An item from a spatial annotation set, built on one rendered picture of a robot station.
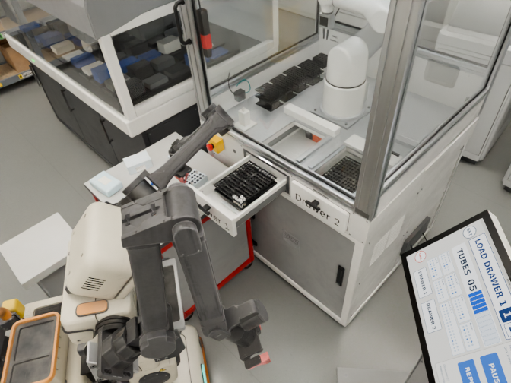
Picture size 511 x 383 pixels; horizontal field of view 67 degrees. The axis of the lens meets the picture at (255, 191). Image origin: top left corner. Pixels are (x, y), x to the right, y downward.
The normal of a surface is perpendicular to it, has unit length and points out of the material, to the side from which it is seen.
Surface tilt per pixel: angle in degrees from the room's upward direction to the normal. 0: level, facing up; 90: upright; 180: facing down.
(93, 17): 90
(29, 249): 0
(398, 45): 90
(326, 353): 1
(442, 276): 50
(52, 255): 0
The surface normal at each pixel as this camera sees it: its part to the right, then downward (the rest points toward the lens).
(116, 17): 0.70, 0.47
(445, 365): -0.80, -0.47
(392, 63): -0.71, 0.53
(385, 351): -0.06, -0.70
